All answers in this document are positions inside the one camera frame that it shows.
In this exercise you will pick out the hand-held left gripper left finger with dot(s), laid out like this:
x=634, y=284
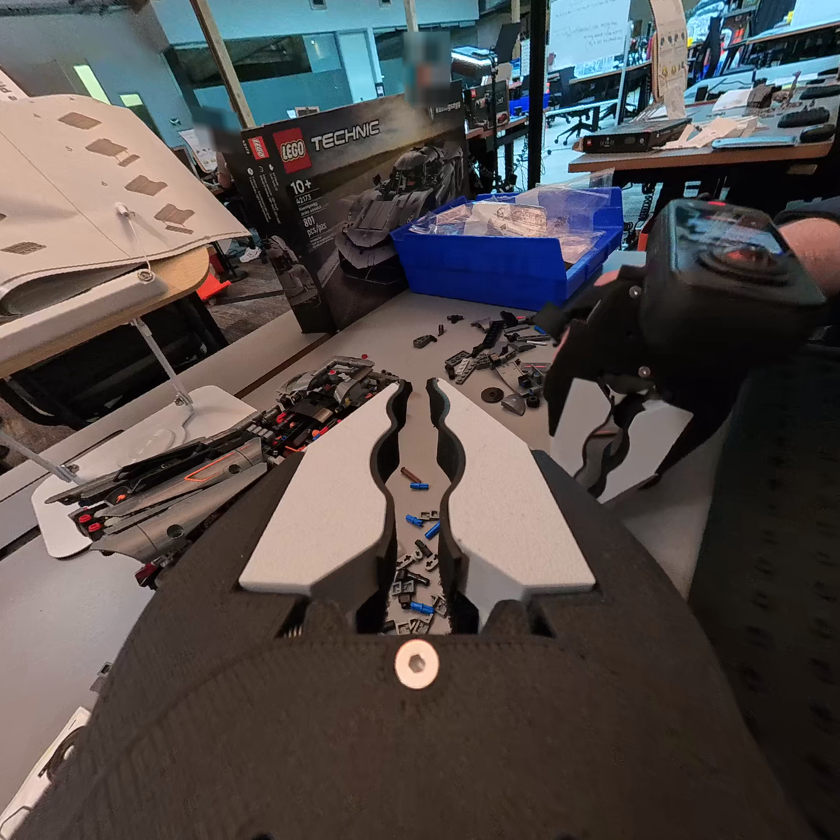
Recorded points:
x=315, y=525

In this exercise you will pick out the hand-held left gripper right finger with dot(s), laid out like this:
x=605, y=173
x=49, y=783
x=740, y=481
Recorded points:
x=518, y=525

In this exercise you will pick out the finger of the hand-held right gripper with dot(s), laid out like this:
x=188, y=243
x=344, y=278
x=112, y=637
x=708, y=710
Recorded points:
x=656, y=439
x=587, y=420

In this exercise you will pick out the pile of dark lego pieces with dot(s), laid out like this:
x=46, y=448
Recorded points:
x=492, y=394

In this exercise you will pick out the group of small lego connectors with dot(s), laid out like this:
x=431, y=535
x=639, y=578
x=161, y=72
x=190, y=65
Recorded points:
x=415, y=522

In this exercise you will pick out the grey lego car model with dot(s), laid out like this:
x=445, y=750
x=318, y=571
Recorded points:
x=197, y=472

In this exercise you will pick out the black lego set box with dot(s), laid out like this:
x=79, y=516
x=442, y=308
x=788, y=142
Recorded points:
x=328, y=216

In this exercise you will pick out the person's right hand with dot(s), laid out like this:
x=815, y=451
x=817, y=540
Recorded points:
x=817, y=256

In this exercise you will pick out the wooden office desk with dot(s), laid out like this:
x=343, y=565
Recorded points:
x=689, y=159

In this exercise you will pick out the white metal book stand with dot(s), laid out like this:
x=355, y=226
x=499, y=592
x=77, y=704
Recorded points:
x=210, y=407

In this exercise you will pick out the blue plastic bin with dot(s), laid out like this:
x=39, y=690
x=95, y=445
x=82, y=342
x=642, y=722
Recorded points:
x=485, y=275

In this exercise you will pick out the black perforated panel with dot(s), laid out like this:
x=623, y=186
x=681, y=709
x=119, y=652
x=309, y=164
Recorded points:
x=774, y=590

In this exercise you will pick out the black flat case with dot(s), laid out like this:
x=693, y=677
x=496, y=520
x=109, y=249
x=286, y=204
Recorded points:
x=630, y=138

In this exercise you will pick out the heap of clear plastic bags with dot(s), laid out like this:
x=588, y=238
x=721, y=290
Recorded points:
x=505, y=216

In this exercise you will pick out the hanging paper strip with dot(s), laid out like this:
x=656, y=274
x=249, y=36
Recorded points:
x=669, y=65

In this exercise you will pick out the orange plastic object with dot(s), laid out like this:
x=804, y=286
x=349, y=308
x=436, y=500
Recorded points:
x=213, y=289

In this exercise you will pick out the black floor lamp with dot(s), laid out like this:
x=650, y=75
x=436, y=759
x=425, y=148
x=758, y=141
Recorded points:
x=538, y=98

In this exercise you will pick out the white sneaker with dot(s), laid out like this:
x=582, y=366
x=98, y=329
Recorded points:
x=251, y=254

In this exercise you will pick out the whiteboard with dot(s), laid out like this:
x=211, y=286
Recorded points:
x=590, y=33

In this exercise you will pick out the white printed sheet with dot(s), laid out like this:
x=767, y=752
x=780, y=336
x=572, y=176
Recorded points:
x=26, y=787

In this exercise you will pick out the open instruction booklet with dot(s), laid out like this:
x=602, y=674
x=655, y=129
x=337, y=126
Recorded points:
x=65, y=197

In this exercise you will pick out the wooden post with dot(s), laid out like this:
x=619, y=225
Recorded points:
x=220, y=65

